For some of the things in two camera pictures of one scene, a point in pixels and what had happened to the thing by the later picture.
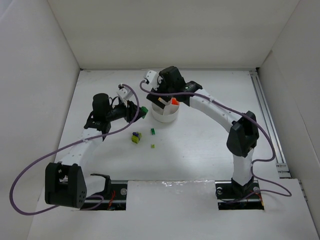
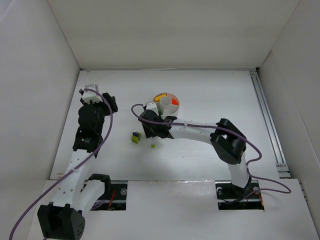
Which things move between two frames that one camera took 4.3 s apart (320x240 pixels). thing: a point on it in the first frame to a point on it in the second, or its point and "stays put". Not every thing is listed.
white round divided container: [165, 114] stays put
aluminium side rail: [283, 170] stays put
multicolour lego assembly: [136, 137] stays put
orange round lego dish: [174, 102] stays put
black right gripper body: [155, 98] to [146, 118]
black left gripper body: [132, 111] to [107, 101]
